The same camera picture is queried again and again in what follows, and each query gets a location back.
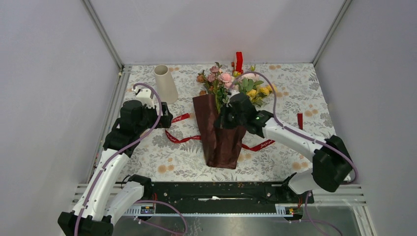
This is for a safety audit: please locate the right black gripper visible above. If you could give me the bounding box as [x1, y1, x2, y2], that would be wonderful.
[214, 103, 246, 129]

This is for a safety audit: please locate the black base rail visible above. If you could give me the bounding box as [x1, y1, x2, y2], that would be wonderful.
[127, 181, 314, 217]

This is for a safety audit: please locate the floral patterned tablecloth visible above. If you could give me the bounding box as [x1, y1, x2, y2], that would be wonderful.
[118, 63, 335, 182]

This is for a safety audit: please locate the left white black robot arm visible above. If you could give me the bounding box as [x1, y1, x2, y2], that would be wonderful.
[58, 100, 173, 236]

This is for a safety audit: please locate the brown flower bouquet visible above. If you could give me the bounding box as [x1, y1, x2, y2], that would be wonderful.
[193, 62, 275, 169]

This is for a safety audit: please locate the beige ceramic vase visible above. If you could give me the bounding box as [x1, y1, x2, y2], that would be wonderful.
[153, 65, 179, 104]

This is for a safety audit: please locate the red yellow toy block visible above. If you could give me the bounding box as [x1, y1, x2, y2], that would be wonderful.
[231, 52, 243, 75]

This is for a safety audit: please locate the red printed ribbon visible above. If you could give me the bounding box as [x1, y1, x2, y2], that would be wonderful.
[164, 113, 304, 152]

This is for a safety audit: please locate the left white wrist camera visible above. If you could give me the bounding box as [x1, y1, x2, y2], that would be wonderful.
[133, 88, 154, 109]

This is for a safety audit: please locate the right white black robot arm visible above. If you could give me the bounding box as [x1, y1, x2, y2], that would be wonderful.
[214, 90, 354, 203]

